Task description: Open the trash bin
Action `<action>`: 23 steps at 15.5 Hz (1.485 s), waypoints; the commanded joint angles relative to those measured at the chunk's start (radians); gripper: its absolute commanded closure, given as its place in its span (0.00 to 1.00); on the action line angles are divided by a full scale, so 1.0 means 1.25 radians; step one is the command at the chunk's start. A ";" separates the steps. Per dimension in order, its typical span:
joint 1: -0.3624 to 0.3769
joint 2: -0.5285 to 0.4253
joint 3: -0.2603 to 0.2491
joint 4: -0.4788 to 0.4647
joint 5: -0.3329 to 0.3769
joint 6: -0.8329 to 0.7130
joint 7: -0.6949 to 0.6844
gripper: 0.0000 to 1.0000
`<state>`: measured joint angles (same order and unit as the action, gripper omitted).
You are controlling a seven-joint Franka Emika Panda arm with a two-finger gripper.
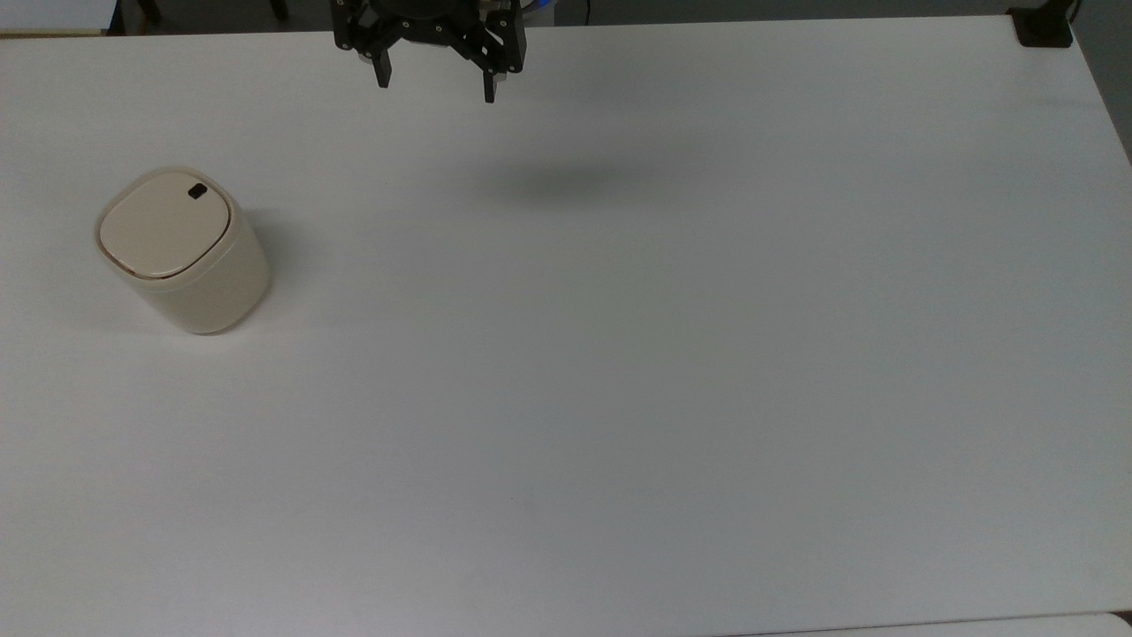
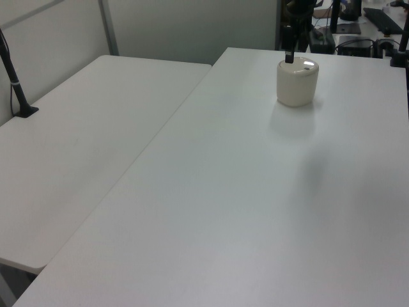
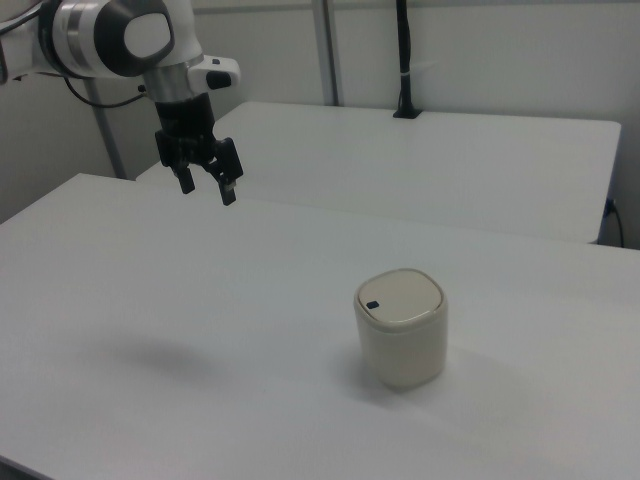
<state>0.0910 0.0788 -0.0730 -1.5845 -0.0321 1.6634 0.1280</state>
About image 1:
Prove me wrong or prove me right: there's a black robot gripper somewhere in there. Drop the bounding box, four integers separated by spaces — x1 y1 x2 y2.
331 0 528 104

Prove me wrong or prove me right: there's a beige round trash bin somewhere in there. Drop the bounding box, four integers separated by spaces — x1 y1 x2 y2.
94 166 272 336

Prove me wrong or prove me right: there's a beige trash bin lid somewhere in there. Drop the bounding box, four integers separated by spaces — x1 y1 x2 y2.
97 173 233 274

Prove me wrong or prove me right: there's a black table clamp mount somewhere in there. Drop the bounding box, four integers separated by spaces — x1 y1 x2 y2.
1008 0 1082 49

